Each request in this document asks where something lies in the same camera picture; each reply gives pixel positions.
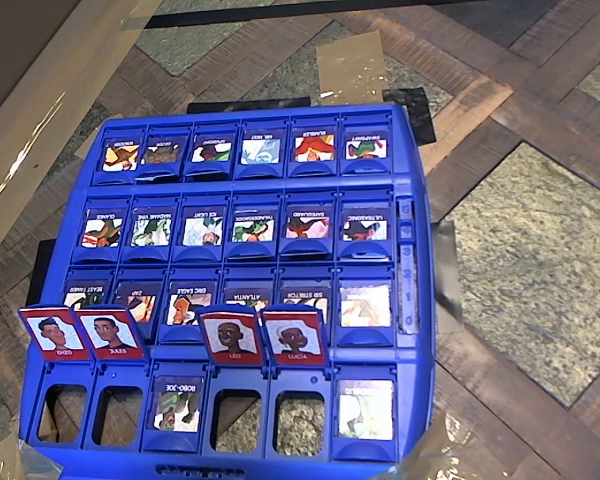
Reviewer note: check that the red Ozend face card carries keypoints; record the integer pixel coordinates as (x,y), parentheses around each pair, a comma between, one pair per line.
(55,332)

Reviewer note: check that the red Lucia face card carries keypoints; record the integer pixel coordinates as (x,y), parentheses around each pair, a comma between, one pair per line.
(294,337)

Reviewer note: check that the red Leo face card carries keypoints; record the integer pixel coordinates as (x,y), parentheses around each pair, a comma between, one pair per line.
(230,336)

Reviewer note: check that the red Jules face card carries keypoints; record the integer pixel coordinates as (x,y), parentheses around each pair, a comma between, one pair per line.
(111,334)

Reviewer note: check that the blue plastic game board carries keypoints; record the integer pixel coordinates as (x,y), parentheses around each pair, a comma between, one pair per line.
(230,187)

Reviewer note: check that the black tape piece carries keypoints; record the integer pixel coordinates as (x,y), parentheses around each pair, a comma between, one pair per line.
(420,125)
(250,105)

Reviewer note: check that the long black tape strip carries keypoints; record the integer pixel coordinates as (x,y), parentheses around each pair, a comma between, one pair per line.
(230,14)

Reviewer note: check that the brown cardboard screen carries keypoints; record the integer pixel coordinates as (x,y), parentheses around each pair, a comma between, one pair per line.
(55,100)

